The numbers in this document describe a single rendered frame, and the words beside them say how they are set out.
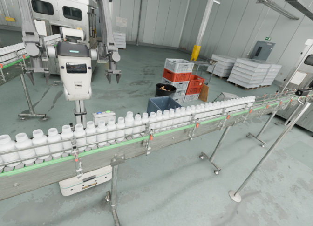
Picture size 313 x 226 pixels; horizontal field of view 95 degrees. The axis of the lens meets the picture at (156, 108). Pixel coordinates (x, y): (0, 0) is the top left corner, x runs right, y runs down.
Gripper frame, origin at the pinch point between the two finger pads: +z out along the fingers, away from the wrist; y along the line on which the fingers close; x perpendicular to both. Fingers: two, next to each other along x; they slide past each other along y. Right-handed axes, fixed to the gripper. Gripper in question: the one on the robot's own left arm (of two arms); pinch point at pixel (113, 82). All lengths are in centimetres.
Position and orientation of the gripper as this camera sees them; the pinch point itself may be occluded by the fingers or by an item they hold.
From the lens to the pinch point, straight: 117.3
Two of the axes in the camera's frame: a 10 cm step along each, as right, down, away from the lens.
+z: 0.2, 9.9, 1.7
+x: -6.4, -1.2, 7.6
